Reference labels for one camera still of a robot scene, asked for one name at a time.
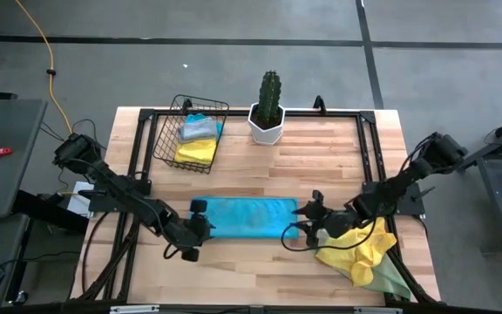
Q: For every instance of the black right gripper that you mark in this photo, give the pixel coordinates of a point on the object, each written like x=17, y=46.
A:
x=320, y=218

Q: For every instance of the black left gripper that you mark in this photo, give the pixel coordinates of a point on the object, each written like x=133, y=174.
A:
x=198, y=206

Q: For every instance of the teal microfiber towel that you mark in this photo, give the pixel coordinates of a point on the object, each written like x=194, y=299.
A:
x=194, y=117
x=251, y=218

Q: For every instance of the yellow microfiber towel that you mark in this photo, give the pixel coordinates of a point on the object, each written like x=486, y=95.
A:
x=360, y=257
x=194, y=152

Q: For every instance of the gray microfiber towel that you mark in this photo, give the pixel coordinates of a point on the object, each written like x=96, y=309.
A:
x=196, y=128

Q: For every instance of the light green microfiber towel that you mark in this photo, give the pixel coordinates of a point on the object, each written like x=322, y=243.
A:
x=390, y=281

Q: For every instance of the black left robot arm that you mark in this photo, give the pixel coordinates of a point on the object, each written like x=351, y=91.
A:
x=116, y=187

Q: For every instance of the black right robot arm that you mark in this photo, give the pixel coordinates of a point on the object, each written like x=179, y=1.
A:
x=408, y=174

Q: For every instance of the white plant pot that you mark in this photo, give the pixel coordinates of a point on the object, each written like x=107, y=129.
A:
x=265, y=136

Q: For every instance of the green cactus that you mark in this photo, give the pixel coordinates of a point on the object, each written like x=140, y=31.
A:
x=269, y=98

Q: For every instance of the white paper sheet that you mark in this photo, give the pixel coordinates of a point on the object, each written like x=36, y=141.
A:
x=76, y=206

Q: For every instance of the dark metal side stand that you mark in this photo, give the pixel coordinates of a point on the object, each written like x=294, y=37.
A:
x=495, y=192

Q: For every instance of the gray side table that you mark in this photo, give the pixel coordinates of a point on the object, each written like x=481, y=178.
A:
x=2, y=157

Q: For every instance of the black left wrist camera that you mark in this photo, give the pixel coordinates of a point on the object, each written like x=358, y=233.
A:
x=187, y=233

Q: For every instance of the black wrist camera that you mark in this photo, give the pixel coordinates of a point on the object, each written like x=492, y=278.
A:
x=187, y=233
x=340, y=223

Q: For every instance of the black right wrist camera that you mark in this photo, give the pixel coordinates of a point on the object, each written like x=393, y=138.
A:
x=340, y=223

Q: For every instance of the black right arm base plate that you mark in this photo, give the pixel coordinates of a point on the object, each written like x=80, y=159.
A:
x=410, y=205

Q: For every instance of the silver frame bracket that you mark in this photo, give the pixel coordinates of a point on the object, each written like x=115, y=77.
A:
x=377, y=310
x=133, y=309

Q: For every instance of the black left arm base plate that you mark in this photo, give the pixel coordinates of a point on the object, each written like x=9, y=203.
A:
x=98, y=204

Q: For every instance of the black table frame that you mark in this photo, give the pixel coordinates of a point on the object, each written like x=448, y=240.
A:
x=155, y=114

